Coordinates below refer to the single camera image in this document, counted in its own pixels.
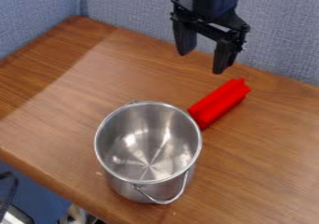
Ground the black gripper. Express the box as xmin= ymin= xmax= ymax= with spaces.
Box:
xmin=171 ymin=0 xmax=251 ymax=75

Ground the red rectangular block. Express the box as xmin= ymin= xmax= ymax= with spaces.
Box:
xmin=189 ymin=78 xmax=251 ymax=130

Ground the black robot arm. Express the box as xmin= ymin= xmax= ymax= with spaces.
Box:
xmin=171 ymin=0 xmax=251 ymax=75

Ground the grey box under table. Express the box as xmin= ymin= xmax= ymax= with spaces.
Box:
xmin=0 ymin=205 xmax=35 ymax=224

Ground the metal pot with handle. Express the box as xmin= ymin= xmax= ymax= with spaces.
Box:
xmin=94 ymin=101 xmax=202 ymax=205

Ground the black cable under table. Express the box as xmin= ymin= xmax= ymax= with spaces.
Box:
xmin=0 ymin=171 xmax=20 ymax=222

